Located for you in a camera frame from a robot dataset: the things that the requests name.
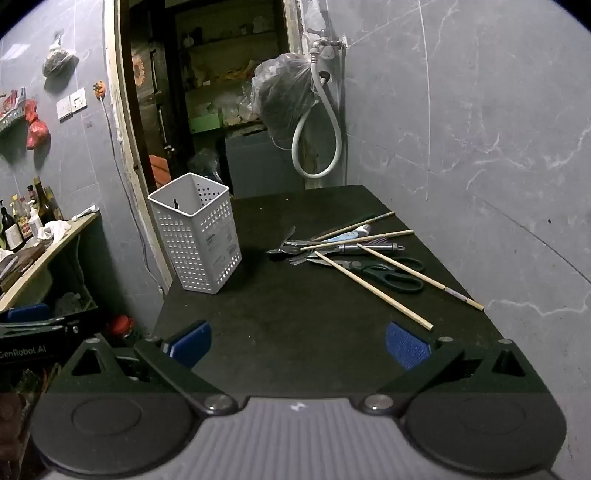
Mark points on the orange object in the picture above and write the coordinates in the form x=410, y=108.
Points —
x=159, y=170

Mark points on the clear plastic bag dark contents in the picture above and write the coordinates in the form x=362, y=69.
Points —
x=281, y=92

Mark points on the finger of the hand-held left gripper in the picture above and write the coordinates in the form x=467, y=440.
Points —
x=27, y=313

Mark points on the sunflower door decoration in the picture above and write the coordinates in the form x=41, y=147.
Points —
x=138, y=71

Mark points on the red plastic bag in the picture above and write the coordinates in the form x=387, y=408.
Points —
x=37, y=131

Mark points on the red capped jar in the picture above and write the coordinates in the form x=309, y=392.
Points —
x=121, y=325

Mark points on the metal wall rack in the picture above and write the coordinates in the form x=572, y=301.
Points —
x=11, y=117

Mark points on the metal wall faucet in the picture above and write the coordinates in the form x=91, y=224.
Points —
x=323, y=46

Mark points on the small hanging plastic bag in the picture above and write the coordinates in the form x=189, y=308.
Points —
x=59, y=60

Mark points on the white tube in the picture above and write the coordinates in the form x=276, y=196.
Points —
x=85, y=212

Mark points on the white wall switch plate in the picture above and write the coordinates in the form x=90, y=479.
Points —
x=78, y=99
x=63, y=110

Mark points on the group of condiment bottles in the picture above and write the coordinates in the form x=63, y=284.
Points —
x=44, y=203

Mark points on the wooden counter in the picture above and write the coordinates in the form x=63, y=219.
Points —
x=51, y=258

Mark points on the wooden chopstick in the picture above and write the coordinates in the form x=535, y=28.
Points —
x=364, y=223
x=429, y=281
x=383, y=295
x=369, y=238

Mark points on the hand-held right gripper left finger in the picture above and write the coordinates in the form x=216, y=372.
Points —
x=191, y=344

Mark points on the black plastic bag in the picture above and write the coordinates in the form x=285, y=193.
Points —
x=203, y=164

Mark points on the storage shelf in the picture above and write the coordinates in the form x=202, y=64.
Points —
x=231, y=55

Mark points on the dark cutting board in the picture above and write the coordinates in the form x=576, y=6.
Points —
x=23, y=261

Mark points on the steel fork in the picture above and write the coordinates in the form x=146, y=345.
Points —
x=378, y=240

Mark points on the green box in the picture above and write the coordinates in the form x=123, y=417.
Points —
x=205, y=123

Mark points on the white perforated utensil basket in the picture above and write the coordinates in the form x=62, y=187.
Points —
x=198, y=249

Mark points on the orange wall hook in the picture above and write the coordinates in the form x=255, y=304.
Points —
x=99, y=88

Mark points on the dark wooden door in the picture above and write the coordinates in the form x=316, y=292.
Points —
x=152, y=120

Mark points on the large steel spoon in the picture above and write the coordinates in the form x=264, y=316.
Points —
x=277, y=251

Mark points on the white cloth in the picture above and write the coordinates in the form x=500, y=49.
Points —
x=53, y=230

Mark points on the grey appliance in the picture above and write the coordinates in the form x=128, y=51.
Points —
x=263, y=166

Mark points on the white door frame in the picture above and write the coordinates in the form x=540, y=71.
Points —
x=121, y=138

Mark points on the thin steel utensil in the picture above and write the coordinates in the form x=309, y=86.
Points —
x=288, y=236

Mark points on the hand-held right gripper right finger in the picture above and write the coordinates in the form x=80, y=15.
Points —
x=406, y=345

